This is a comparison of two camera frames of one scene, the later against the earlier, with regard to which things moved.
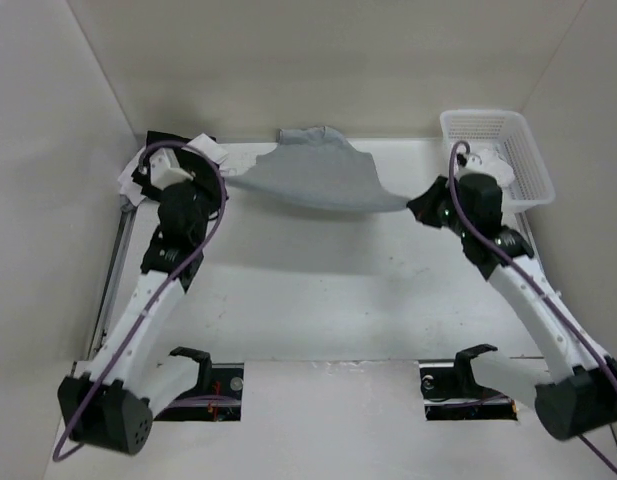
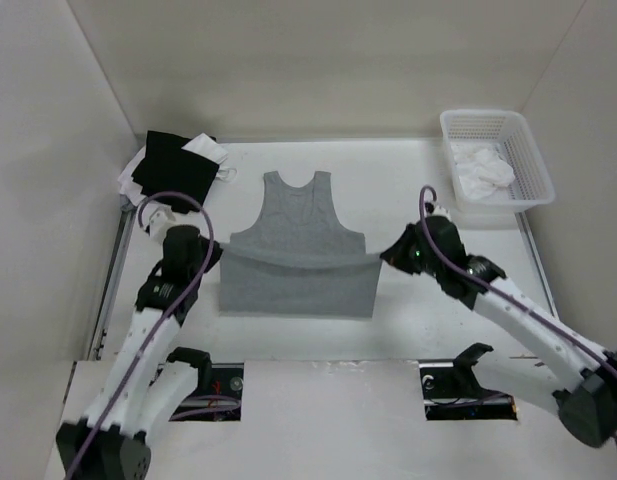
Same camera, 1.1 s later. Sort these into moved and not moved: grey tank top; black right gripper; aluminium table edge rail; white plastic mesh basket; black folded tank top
Moved: grey tank top; black right gripper
Not moved: aluminium table edge rail; black folded tank top; white plastic mesh basket
